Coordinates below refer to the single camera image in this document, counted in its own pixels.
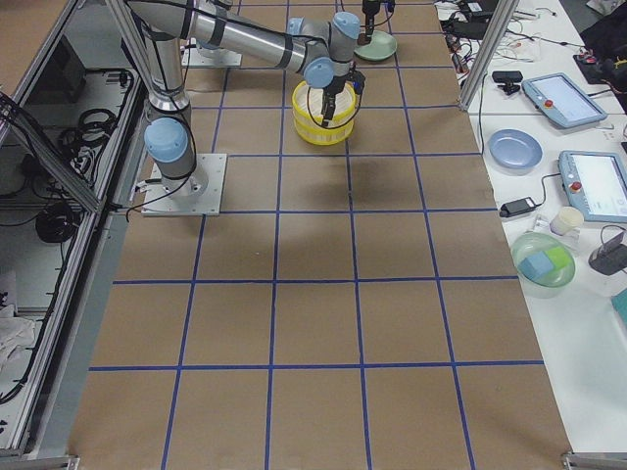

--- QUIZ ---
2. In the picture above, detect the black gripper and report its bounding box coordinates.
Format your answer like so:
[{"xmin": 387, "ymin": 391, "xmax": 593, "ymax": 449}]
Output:
[
  {"xmin": 320, "ymin": 73, "xmax": 352, "ymax": 127},
  {"xmin": 362, "ymin": 0, "xmax": 381, "ymax": 30}
]

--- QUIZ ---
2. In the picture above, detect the yellow bamboo steamer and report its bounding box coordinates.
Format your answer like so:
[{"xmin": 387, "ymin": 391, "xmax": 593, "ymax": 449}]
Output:
[
  {"xmin": 294, "ymin": 120, "xmax": 354, "ymax": 146},
  {"xmin": 292, "ymin": 81, "xmax": 357, "ymax": 129}
]

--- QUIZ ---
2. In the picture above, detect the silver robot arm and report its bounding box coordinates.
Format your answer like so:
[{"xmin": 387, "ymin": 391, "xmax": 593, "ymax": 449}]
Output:
[
  {"xmin": 362, "ymin": 0, "xmax": 381, "ymax": 30},
  {"xmin": 125, "ymin": 1, "xmax": 361, "ymax": 194}
]

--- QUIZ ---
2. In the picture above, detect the light green plate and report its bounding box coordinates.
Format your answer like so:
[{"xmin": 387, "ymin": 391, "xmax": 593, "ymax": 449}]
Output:
[{"xmin": 355, "ymin": 30, "xmax": 398, "ymax": 62}]

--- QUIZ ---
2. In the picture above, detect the black webcam on desk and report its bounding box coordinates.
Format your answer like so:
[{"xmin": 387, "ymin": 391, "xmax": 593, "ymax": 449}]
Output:
[{"xmin": 492, "ymin": 70, "xmax": 523, "ymax": 96}]

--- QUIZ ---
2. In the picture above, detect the blue plate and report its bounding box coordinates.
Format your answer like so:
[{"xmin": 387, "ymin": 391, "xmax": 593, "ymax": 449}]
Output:
[{"xmin": 488, "ymin": 128, "xmax": 543, "ymax": 175}]

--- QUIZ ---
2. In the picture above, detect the upper teach pendant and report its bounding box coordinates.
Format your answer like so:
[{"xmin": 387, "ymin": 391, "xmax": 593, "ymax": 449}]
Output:
[{"xmin": 521, "ymin": 72, "xmax": 607, "ymax": 128}]

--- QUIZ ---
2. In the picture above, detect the teach pendant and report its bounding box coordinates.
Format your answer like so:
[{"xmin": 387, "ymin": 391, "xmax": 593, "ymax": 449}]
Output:
[
  {"xmin": 557, "ymin": 151, "xmax": 626, "ymax": 223},
  {"xmin": 521, "ymin": 72, "xmax": 607, "ymax": 128}
]

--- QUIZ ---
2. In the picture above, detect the black power adapter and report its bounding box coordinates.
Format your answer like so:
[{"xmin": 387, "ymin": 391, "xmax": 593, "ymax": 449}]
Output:
[{"xmin": 499, "ymin": 197, "xmax": 538, "ymax": 218}]

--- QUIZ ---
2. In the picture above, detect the white paper cup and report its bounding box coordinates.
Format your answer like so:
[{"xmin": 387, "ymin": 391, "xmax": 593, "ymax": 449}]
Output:
[{"xmin": 550, "ymin": 207, "xmax": 584, "ymax": 236}]

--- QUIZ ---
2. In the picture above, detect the green bowl with blocks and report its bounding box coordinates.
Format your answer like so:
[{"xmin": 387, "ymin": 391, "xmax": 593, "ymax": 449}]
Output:
[{"xmin": 510, "ymin": 231, "xmax": 576, "ymax": 299}]

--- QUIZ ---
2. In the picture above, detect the lower teach pendant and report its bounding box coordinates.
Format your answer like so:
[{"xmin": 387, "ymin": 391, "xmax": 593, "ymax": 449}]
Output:
[{"xmin": 557, "ymin": 151, "xmax": 626, "ymax": 223}]

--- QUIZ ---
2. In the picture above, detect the crumpled white cloth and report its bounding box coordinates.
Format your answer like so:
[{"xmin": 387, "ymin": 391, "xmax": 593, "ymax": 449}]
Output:
[{"xmin": 1, "ymin": 305, "xmax": 37, "ymax": 370}]

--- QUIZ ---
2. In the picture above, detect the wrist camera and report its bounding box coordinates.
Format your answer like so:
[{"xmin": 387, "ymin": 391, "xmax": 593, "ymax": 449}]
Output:
[{"xmin": 350, "ymin": 70, "xmax": 365, "ymax": 96}]

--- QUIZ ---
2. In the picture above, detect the aluminium frame post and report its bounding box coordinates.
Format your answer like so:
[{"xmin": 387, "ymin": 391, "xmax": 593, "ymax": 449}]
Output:
[{"xmin": 458, "ymin": 0, "xmax": 519, "ymax": 112}]

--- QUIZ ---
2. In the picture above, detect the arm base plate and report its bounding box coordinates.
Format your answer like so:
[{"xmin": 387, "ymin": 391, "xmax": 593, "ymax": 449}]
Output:
[
  {"xmin": 181, "ymin": 43, "xmax": 242, "ymax": 69},
  {"xmin": 141, "ymin": 154, "xmax": 227, "ymax": 216}
]

